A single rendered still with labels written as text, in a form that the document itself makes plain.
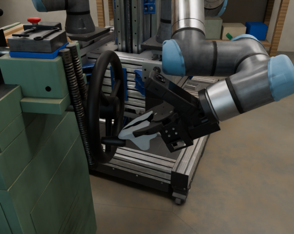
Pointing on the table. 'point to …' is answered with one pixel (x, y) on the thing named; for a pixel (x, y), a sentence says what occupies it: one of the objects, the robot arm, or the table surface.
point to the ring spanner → (46, 34)
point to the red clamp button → (34, 19)
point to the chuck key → (25, 32)
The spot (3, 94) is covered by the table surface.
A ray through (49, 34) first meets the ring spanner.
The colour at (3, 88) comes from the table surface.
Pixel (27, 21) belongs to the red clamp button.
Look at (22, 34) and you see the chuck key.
